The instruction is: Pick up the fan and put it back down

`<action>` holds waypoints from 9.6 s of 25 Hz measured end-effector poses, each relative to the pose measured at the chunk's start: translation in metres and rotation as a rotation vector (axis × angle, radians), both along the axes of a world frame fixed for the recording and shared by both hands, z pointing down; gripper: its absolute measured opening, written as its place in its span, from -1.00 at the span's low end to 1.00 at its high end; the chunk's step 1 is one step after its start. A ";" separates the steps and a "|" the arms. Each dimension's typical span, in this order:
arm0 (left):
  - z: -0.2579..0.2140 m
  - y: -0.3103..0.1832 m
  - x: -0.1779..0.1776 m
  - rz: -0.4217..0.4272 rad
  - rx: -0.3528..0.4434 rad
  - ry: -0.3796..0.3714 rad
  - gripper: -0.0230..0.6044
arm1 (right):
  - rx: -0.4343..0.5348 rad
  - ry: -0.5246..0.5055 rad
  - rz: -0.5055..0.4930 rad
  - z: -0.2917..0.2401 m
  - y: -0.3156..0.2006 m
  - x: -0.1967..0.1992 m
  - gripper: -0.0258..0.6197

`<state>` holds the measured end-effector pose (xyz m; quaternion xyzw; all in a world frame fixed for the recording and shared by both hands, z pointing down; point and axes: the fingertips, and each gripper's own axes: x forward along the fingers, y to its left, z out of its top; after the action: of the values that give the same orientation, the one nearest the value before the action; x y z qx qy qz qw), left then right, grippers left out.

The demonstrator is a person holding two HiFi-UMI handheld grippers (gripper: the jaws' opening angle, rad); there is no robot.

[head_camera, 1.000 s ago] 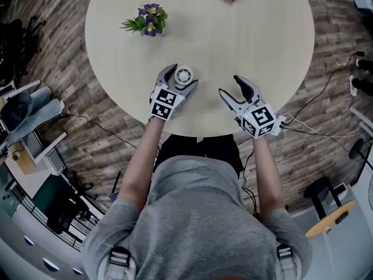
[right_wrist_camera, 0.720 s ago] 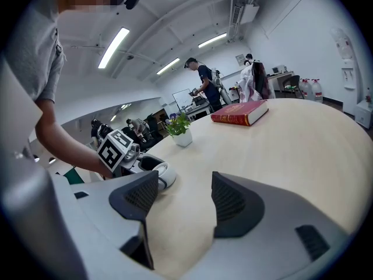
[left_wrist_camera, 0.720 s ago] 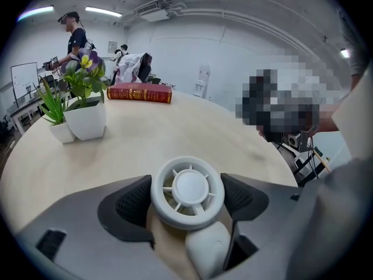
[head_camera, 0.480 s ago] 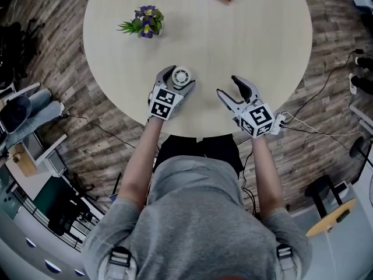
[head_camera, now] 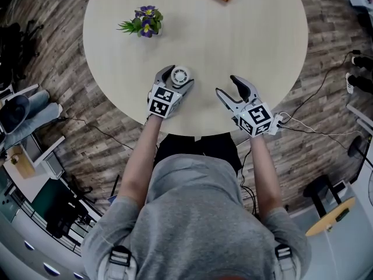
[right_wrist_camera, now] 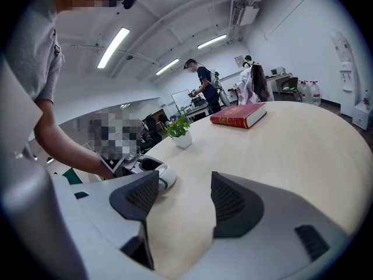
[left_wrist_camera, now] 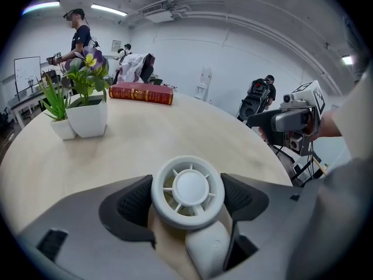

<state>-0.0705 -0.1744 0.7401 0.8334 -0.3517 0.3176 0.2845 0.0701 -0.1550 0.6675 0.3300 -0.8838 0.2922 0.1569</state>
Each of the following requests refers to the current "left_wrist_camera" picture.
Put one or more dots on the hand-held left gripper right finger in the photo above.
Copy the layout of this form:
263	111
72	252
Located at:
256	197

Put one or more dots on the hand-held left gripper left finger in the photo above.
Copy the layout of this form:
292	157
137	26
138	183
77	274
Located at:
87	214

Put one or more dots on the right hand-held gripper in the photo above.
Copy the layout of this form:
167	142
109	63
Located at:
294	118

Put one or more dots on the white handheld fan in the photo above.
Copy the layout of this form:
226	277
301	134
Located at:
190	191

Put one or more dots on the person's right forearm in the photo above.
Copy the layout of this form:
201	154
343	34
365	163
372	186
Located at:
329	125

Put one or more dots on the metal equipment cart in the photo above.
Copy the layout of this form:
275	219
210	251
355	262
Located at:
303	168

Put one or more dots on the white floor-standing appliance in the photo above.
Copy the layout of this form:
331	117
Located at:
204	83

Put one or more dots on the person's grey trousers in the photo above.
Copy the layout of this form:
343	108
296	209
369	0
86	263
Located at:
341	220

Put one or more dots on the person's white shirt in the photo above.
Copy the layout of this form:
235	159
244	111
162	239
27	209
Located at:
354	118

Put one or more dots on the green grass plant white pot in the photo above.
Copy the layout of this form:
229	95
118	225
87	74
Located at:
59	118

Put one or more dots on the purple flower in white pot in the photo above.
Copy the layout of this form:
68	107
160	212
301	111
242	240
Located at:
87	112

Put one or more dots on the ceiling tube light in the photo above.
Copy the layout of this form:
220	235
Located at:
108	9
40	7
346	60

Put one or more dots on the red hardcover book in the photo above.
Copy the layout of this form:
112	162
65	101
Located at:
140	93

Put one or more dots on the white side table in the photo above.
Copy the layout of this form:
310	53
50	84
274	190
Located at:
24	104

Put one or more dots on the chair draped with cloth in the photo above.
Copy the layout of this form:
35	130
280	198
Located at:
135	67

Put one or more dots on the small black lantern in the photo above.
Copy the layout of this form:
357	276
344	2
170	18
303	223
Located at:
30	85

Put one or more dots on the ceiling air conditioner unit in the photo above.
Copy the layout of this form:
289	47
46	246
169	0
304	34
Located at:
160	15

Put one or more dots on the whiteboard on stand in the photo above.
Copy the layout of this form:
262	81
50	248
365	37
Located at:
26	73

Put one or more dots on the wall notice poster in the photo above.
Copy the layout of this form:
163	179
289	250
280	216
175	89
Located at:
116	45

